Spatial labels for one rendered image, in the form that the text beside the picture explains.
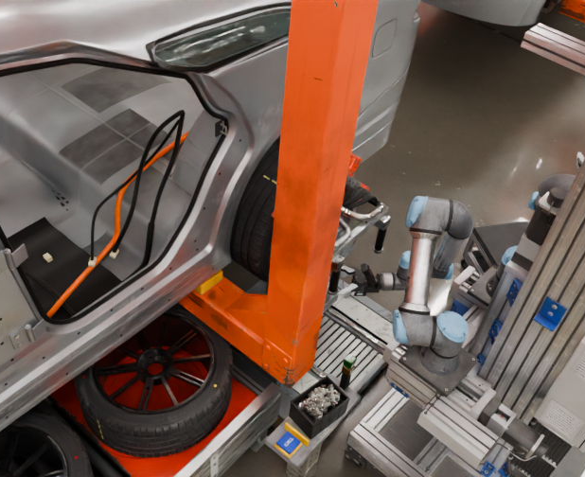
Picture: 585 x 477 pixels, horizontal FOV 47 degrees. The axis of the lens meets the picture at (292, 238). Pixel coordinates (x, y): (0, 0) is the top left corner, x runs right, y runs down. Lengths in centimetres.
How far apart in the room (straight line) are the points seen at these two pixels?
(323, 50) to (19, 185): 174
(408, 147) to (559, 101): 154
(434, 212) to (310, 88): 81
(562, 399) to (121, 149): 205
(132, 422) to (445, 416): 120
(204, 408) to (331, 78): 153
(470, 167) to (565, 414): 267
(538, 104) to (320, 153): 410
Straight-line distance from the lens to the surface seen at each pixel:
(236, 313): 279
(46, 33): 202
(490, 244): 388
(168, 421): 276
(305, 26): 177
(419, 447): 315
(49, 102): 343
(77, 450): 276
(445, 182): 475
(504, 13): 508
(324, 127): 186
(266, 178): 275
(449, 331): 245
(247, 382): 313
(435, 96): 563
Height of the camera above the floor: 290
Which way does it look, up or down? 45 degrees down
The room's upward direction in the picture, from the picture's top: 6 degrees clockwise
